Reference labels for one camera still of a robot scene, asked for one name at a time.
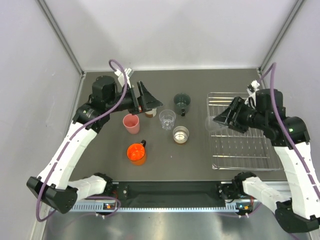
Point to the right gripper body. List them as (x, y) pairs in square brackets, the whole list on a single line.
[(247, 116)]

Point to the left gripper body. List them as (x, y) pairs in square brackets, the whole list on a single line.
[(129, 102)]

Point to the small clear plastic cup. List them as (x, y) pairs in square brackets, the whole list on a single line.
[(212, 126)]

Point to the pink plastic cup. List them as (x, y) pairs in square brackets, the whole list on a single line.
[(131, 123)]

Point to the large clear plastic tumbler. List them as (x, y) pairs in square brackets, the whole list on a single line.
[(167, 119)]

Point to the dark green mug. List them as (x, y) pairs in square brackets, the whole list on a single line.
[(182, 102)]

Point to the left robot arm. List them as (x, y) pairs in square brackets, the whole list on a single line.
[(53, 186)]

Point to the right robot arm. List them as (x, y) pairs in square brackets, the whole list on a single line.
[(289, 137)]

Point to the steel cup back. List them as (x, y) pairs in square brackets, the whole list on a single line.
[(152, 113)]

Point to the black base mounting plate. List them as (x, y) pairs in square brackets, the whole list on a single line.
[(172, 193)]

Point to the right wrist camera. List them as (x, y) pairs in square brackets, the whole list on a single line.
[(252, 88)]

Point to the slotted cable duct rail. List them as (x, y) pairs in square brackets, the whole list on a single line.
[(108, 206)]

